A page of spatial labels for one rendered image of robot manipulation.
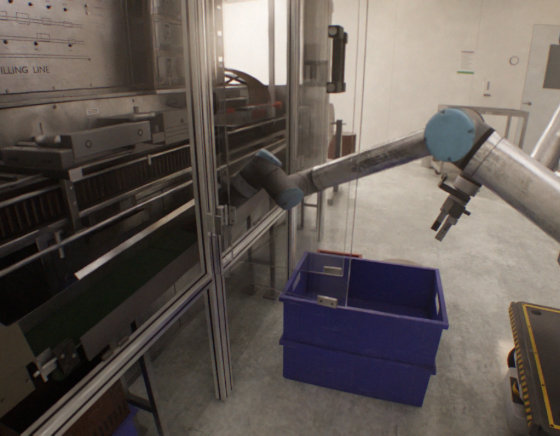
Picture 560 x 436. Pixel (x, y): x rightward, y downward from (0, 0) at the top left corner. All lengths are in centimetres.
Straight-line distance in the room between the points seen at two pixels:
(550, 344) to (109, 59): 198
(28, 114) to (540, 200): 133
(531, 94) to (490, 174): 527
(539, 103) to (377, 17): 267
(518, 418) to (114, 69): 198
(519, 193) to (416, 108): 508
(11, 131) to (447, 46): 550
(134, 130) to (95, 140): 14
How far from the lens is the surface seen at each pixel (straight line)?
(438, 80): 587
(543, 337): 161
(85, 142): 95
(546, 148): 135
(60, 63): 141
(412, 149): 104
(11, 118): 121
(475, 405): 169
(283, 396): 155
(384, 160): 108
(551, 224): 87
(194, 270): 170
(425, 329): 133
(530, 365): 145
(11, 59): 131
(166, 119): 118
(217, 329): 129
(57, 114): 130
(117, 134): 102
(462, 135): 83
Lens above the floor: 117
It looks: 21 degrees down
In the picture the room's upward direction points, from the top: straight up
